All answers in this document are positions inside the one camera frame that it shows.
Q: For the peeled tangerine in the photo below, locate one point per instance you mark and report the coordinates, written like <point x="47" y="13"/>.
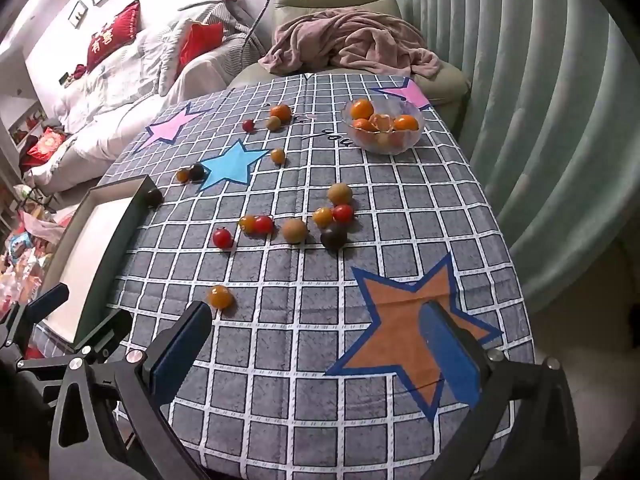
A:
<point x="382" y="121"/>

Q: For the dark purple cherry tomato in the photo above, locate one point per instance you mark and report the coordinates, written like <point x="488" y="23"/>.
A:
<point x="151" y="198"/>
<point x="333" y="236"/>
<point x="197" y="171"/>

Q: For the grey striped pillow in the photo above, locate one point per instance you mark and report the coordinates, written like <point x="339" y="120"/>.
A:
<point x="220" y="14"/>

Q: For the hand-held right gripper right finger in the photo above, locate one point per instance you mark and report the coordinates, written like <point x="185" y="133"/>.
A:
<point x="450" y="355"/>

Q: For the white tray with dark rim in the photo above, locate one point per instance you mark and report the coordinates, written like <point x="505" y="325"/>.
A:
<point x="100" y="240"/>

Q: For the white shelf unit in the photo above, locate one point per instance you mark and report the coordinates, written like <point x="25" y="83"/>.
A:
<point x="20" y="125"/>

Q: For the pale green curtain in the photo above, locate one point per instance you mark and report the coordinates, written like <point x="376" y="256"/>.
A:
<point x="525" y="110"/>

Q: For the red cherry tomato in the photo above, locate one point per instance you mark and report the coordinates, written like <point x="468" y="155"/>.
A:
<point x="248" y="125"/>
<point x="343" y="213"/>
<point x="263" y="224"/>
<point x="222" y="238"/>

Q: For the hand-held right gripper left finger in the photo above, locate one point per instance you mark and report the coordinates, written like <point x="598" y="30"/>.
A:
<point x="175" y="360"/>

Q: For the red gold patterned cushion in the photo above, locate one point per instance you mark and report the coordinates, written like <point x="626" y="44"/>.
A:
<point x="46" y="144"/>

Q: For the pink blanket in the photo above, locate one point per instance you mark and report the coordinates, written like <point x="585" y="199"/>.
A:
<point x="350" y="42"/>

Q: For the flexible phone stand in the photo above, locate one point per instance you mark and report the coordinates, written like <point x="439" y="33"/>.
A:
<point x="266" y="2"/>

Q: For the small framed picture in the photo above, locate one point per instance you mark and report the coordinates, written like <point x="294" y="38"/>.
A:
<point x="78" y="13"/>

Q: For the yellow cherry tomato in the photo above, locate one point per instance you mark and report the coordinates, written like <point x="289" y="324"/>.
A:
<point x="322" y="216"/>
<point x="220" y="297"/>

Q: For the brown longan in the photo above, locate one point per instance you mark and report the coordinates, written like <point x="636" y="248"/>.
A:
<point x="273" y="123"/>
<point x="340" y="194"/>
<point x="294" y="230"/>

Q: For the orange cherry tomato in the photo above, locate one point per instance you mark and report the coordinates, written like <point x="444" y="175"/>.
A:
<point x="247" y="223"/>
<point x="278" y="155"/>
<point x="183" y="175"/>

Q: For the clear glass bowl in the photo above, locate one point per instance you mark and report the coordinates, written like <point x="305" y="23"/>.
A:
<point x="387" y="147"/>

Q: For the plain red cushion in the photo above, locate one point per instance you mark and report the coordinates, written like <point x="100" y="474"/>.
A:
<point x="200" y="41"/>

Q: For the grey checked star tablecloth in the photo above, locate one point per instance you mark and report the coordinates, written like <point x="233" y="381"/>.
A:
<point x="400" y="200"/>

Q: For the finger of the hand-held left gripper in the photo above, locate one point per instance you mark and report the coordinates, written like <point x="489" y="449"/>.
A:
<point x="106" y="332"/>
<point x="49" y="301"/>

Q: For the pile of snack packets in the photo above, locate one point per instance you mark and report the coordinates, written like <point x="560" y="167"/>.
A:
<point x="25" y="260"/>

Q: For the red printed cushion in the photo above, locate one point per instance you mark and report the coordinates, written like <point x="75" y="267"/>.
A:
<point x="114" y="34"/>

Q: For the white covered sofa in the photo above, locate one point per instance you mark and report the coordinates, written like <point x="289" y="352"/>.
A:
<point x="125" y="90"/>

